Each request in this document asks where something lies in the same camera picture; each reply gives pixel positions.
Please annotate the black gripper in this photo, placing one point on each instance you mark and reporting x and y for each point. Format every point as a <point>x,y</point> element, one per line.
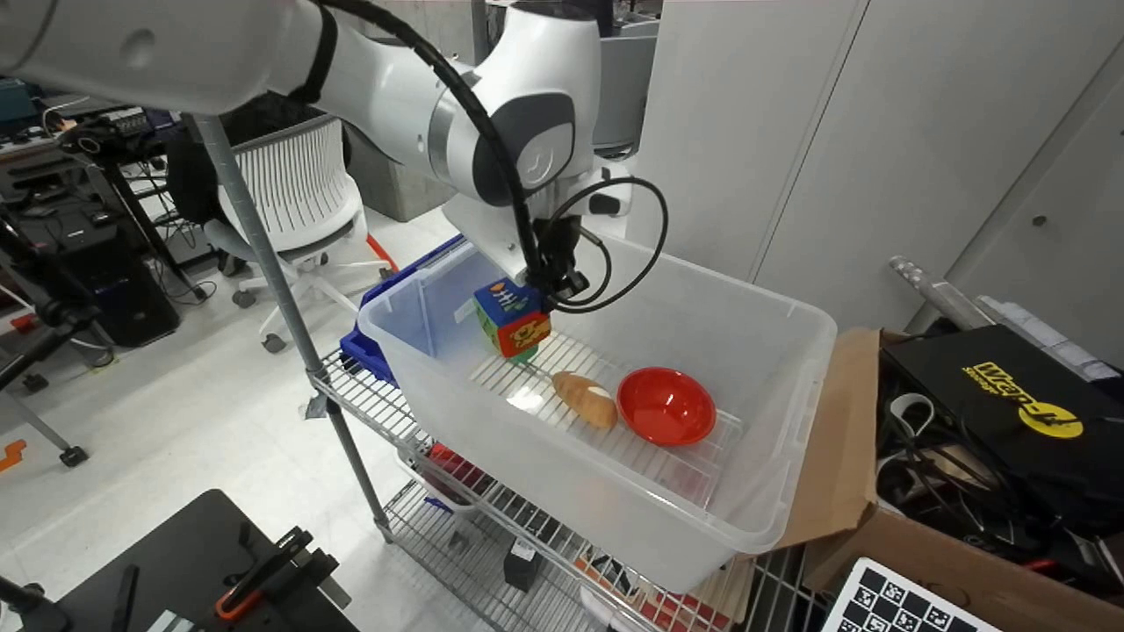
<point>557,249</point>

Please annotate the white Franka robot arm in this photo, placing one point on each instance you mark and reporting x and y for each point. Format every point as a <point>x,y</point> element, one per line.
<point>387,80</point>

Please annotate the red bowl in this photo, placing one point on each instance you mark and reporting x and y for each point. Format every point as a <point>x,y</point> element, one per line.
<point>666,405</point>

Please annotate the clear plastic bin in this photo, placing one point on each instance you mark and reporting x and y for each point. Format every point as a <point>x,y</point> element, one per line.
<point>656,303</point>

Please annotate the orange toy bread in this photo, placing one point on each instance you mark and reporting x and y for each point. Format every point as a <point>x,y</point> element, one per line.
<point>585,399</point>

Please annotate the red packets on shelf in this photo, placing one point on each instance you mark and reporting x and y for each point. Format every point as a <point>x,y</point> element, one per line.
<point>458,465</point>

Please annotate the blue plastic tray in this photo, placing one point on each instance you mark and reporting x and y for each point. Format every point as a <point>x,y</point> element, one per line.
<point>365,344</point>

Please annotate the white mesh office chair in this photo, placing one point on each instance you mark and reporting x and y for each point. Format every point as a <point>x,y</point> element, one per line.
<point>292,188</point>

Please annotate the brown cardboard box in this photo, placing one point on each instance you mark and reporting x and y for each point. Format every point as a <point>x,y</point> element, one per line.
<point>837,458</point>

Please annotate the white cabinet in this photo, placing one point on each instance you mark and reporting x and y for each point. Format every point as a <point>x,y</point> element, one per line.
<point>865,151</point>

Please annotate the clear plastic bottle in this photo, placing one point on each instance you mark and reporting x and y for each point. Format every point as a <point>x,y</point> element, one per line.
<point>937,293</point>

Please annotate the black white marker board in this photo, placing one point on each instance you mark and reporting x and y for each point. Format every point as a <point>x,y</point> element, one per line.
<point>902,602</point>

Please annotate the black bag yellow logo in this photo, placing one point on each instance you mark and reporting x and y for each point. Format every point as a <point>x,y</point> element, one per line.
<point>1022,407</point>

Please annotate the black flat case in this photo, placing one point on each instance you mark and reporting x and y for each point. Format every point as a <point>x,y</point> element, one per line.
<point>177,574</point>

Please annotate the black camera tripod equipment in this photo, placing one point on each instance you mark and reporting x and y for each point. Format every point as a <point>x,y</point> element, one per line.
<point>71,222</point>

